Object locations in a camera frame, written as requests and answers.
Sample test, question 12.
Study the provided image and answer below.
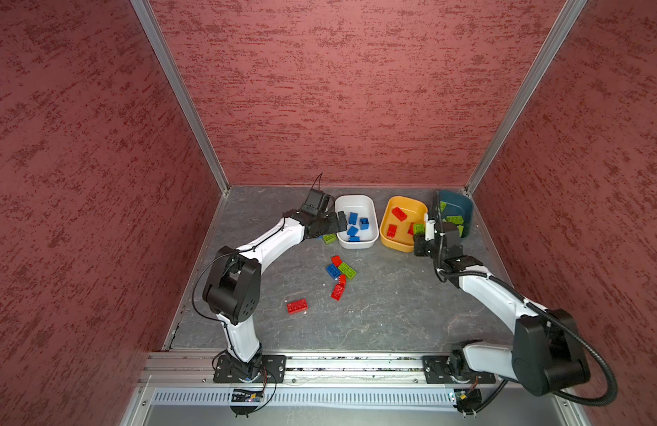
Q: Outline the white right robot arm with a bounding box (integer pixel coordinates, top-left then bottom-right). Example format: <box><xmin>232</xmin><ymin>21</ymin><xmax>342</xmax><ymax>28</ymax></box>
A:
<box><xmin>414</xmin><ymin>220</ymin><xmax>591</xmax><ymax>396</ymax></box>

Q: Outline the dark teal plastic container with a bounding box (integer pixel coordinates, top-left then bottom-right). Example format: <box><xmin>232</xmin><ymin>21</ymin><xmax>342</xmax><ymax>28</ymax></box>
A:
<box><xmin>431</xmin><ymin>190</ymin><xmax>474</xmax><ymax>239</ymax></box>

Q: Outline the aluminium left corner post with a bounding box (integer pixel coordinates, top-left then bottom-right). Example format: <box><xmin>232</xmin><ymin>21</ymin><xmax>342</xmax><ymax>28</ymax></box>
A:
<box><xmin>131</xmin><ymin>0</ymin><xmax>231</xmax><ymax>196</ymax></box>

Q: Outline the white slotted cable duct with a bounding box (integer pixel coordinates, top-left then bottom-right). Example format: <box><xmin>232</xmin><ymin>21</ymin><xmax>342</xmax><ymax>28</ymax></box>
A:
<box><xmin>151</xmin><ymin>387</ymin><xmax>456</xmax><ymax>411</ymax></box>

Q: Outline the aluminium right corner post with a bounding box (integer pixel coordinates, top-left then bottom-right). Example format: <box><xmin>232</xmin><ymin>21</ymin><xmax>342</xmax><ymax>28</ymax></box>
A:
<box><xmin>465</xmin><ymin>0</ymin><xmax>587</xmax><ymax>197</ymax></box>

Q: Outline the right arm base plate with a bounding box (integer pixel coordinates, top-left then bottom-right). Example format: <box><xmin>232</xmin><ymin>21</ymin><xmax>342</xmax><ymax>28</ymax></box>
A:
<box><xmin>422</xmin><ymin>354</ymin><xmax>470</xmax><ymax>384</ymax></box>

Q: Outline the white plastic container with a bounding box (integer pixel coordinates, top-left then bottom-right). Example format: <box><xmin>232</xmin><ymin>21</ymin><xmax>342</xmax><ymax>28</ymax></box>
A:
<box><xmin>335</xmin><ymin>195</ymin><xmax>380</xmax><ymax>250</ymax></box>

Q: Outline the aluminium corner post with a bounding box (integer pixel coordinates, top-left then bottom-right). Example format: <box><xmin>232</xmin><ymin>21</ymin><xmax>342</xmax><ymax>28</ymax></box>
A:
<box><xmin>131</xmin><ymin>0</ymin><xmax>231</xmax><ymax>196</ymax></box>
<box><xmin>465</xmin><ymin>0</ymin><xmax>587</xmax><ymax>197</ymax></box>

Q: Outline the aluminium front rail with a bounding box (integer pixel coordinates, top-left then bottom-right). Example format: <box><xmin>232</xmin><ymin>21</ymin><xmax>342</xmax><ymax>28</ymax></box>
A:
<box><xmin>139</xmin><ymin>350</ymin><xmax>452</xmax><ymax>387</ymax></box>

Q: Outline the yellow plastic container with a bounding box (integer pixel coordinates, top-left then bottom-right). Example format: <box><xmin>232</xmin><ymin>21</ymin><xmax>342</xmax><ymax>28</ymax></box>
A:
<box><xmin>380</xmin><ymin>196</ymin><xmax>428</xmax><ymax>253</ymax></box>

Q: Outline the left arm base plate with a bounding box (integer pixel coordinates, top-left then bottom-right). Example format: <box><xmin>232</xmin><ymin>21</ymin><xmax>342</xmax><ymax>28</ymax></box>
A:
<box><xmin>213</xmin><ymin>354</ymin><xmax>288</xmax><ymax>384</ymax></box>

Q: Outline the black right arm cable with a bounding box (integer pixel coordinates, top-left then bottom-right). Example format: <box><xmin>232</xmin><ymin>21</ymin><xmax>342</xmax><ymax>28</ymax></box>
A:
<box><xmin>430</xmin><ymin>191</ymin><xmax>619</xmax><ymax>408</ymax></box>

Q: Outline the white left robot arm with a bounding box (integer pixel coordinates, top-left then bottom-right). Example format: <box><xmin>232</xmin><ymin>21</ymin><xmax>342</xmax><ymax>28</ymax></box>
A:
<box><xmin>202</xmin><ymin>189</ymin><xmax>347</xmax><ymax>379</ymax></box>

